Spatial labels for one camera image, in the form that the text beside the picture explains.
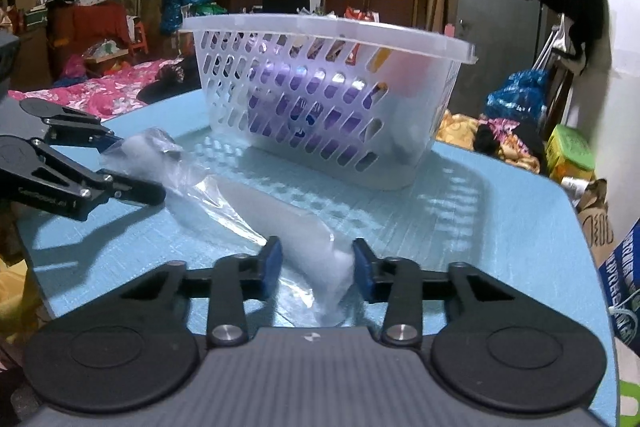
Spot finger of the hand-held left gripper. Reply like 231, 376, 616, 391
22, 138, 167, 222
19, 98, 122, 154

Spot white plastic basket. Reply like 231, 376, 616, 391
181, 13, 478, 192

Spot red stool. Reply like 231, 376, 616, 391
131, 19, 150, 55

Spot green box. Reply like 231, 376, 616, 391
545, 124, 596, 180

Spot metal crutches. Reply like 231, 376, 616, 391
532, 14, 576, 72

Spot black monitor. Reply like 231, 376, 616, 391
262, 0, 311, 15

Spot purple tissue pack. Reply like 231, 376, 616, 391
247, 57, 386, 158

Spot grey door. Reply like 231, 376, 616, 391
450, 0, 546, 118

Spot red cloth covered furniture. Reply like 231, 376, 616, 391
47, 2, 133, 52

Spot yellow floral blanket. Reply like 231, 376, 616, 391
435, 109, 543, 172

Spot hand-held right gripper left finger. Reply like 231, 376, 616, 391
119, 236, 284, 349

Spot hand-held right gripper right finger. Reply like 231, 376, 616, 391
351, 238, 520, 349

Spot dark clothes pile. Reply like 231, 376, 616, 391
137, 57, 201, 105

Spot clear plastic bag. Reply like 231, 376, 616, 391
99, 127, 356, 330

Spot blue shopping bag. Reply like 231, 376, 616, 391
597, 217, 640, 348

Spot blue plastic bag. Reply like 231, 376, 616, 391
486, 69, 551, 122

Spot blue patterned bags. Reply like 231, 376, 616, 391
161, 0, 218, 35

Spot brown paper bag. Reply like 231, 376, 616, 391
580, 179, 618, 268

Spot pink blanket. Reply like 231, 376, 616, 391
7, 59, 201, 118

